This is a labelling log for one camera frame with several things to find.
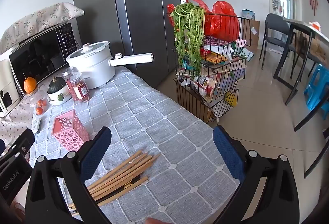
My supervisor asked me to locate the floral tablecloth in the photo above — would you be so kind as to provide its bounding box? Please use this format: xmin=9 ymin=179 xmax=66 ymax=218
xmin=0 ymin=97 xmax=52 ymax=158

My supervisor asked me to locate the floral dust cover cloth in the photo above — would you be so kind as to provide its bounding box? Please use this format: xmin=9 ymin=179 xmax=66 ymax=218
xmin=0 ymin=2 xmax=85 ymax=53

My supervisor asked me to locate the blue plastic stool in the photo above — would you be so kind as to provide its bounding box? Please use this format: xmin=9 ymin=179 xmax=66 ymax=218
xmin=303 ymin=63 xmax=329 ymax=111

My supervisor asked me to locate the silver microwave oven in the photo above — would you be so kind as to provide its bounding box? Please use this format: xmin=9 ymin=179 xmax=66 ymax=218
xmin=9 ymin=20 xmax=83 ymax=96

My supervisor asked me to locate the clear jar with red contents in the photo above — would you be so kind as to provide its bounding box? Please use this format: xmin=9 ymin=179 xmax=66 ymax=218
xmin=62 ymin=68 xmax=80 ymax=101
xmin=69 ymin=73 xmax=91 ymax=102

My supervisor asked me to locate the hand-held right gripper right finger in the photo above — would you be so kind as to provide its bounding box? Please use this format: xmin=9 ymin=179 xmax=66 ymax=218
xmin=213 ymin=125 xmax=300 ymax=224

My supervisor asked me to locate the white and green bowl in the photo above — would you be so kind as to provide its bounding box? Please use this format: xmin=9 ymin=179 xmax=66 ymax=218
xmin=47 ymin=90 xmax=72 ymax=106

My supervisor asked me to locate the pile of food packets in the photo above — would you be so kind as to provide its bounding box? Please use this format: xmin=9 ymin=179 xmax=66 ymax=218
xmin=177 ymin=36 xmax=255 ymax=105

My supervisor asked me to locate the white remote control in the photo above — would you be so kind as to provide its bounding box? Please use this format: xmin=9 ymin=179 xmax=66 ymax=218
xmin=31 ymin=113 xmax=43 ymax=134

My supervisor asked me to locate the pile of wooden chopsticks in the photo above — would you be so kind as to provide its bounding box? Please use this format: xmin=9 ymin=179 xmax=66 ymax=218
xmin=67 ymin=150 xmax=160 ymax=215

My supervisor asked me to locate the blue and white box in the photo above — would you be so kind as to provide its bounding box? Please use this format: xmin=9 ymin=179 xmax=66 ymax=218
xmin=242 ymin=9 xmax=256 ymax=21

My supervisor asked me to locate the dark grey chair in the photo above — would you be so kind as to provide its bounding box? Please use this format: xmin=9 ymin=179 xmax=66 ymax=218
xmin=259 ymin=13 xmax=304 ymax=78

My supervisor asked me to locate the white electric cooking pot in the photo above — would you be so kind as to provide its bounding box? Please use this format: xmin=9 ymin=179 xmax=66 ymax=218
xmin=66 ymin=41 xmax=155 ymax=89

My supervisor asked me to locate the red plastic bag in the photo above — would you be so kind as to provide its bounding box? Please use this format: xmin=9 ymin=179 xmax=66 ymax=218
xmin=167 ymin=0 xmax=210 ymax=26
xmin=204 ymin=1 xmax=241 ymax=42

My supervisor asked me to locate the pink perforated utensil holder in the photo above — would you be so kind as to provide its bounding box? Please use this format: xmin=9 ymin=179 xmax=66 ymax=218
xmin=51 ymin=109 xmax=89 ymax=152

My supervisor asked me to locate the brown cardboard box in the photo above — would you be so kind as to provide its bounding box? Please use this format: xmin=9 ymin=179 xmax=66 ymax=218
xmin=242 ymin=20 xmax=260 ymax=51

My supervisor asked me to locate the dark grey refrigerator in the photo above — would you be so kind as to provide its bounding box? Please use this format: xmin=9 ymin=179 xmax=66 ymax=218
xmin=71 ymin=0 xmax=182 ymax=88

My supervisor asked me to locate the black-legged dining table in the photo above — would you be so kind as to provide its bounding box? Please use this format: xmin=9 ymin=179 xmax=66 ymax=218
xmin=273 ymin=18 xmax=329 ymax=178

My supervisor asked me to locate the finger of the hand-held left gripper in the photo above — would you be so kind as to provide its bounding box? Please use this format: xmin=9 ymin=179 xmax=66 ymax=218
xmin=7 ymin=128 xmax=35 ymax=157

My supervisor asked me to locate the dark green squash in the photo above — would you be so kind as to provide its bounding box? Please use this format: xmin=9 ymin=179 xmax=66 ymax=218
xmin=47 ymin=77 xmax=68 ymax=94

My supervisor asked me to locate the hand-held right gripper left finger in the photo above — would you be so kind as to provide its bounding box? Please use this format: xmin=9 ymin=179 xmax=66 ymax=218
xmin=25 ymin=126 xmax=112 ymax=224

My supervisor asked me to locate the bunch of green herbs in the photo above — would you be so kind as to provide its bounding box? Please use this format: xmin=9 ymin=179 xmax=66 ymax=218
xmin=170 ymin=2 xmax=206 ymax=78

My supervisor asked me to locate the large orange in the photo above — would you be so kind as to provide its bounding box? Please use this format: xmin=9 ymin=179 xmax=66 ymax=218
xmin=24 ymin=77 xmax=37 ymax=94

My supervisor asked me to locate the white kitchen appliance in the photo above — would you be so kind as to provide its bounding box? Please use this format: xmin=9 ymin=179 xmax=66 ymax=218
xmin=0 ymin=59 xmax=25 ymax=118

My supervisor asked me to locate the black wire basket rack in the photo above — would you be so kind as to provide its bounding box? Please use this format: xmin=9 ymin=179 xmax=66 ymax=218
xmin=173 ymin=14 xmax=251 ymax=125

